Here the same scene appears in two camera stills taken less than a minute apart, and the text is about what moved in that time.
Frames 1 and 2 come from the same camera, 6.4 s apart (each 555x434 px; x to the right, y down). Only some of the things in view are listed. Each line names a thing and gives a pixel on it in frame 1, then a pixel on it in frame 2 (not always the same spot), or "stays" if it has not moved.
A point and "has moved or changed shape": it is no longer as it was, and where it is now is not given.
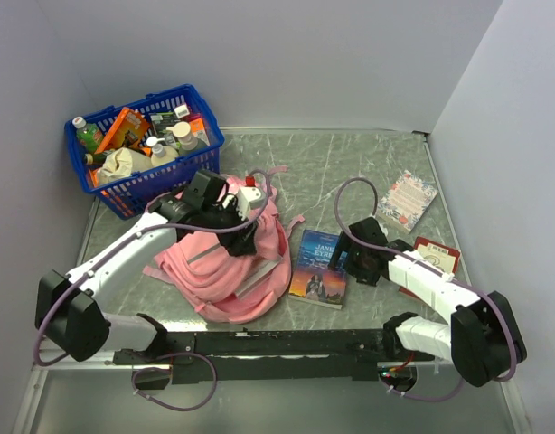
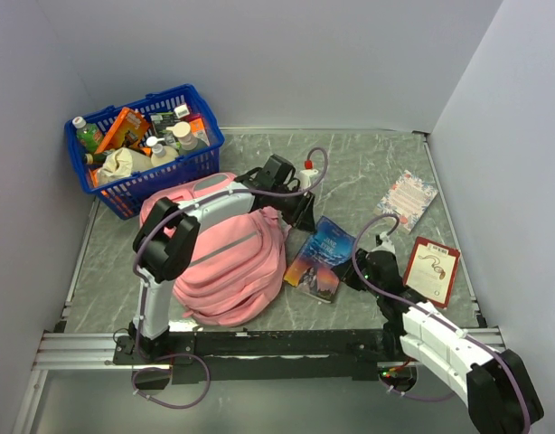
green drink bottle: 89,136 stays
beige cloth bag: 120,164 stays
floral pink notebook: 406,201 stays
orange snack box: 127,128 stays
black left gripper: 239,242 → 304,216
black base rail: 268,355 stays
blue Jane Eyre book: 312,278 has moved or changed shape
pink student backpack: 230,287 has moved or changed shape
